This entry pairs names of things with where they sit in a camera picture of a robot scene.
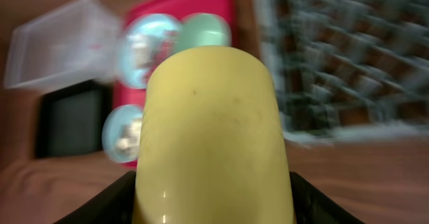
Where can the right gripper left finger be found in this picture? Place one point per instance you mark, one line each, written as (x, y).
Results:
(113, 205)

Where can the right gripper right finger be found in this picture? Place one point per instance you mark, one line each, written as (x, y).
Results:
(314, 207)

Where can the rice food leftovers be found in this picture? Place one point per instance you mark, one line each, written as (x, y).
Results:
(128, 143)

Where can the light blue bowl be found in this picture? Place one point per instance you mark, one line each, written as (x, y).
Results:
(113, 125)

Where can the yellow plastic cup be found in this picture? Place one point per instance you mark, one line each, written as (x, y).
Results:
(212, 148)

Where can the grey dishwasher rack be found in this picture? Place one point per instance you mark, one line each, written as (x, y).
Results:
(347, 70)

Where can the black tray bin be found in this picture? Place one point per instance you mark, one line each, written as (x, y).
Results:
(70, 120)

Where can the clear plastic bin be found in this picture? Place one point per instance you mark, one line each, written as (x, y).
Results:
(68, 45)

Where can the light blue plate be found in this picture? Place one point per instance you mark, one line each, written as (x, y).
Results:
(139, 44)

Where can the mint green bowl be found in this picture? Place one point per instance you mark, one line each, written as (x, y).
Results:
(203, 29)

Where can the red plastic tray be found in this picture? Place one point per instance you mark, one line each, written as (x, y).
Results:
(180, 9)

